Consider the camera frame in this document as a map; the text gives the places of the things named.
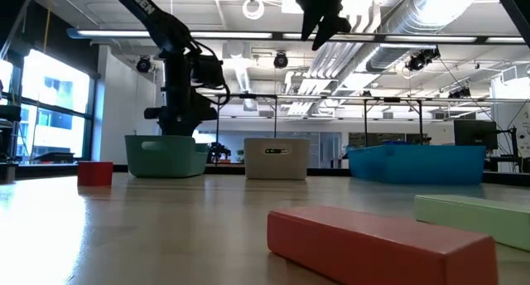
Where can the black background robot arm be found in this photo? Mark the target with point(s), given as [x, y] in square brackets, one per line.
[219, 152]

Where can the black overhead camera rig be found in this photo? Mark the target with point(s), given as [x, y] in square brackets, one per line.
[422, 59]

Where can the white plastic bin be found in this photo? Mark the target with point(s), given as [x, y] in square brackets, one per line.
[273, 165]

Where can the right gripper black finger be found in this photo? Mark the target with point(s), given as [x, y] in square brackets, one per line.
[333, 26]
[310, 24]

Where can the orange long wooden block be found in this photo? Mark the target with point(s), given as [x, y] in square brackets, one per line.
[381, 247]

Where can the long ceiling light bar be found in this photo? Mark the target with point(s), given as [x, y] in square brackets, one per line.
[232, 35]

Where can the silver ventilation duct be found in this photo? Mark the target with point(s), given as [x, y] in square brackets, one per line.
[414, 28]

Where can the black computer monitor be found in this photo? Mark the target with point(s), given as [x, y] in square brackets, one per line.
[475, 134]

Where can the green long wooden block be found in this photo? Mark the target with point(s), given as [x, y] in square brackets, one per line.
[476, 220]

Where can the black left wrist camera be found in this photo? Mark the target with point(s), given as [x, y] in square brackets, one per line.
[207, 69]

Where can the large window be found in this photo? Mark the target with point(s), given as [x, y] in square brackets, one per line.
[54, 107]

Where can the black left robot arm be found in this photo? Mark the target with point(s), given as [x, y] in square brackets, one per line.
[165, 28]

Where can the teal plastic bin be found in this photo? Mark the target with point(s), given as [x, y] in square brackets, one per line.
[165, 160]

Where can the red wooden cube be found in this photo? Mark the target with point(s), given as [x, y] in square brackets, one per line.
[95, 174]

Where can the black background station frame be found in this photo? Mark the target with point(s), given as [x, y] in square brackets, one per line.
[365, 123]

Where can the black ceiling spotlight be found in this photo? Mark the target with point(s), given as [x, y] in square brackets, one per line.
[143, 64]
[280, 60]

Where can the blue plastic bin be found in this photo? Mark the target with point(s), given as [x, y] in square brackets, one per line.
[414, 165]

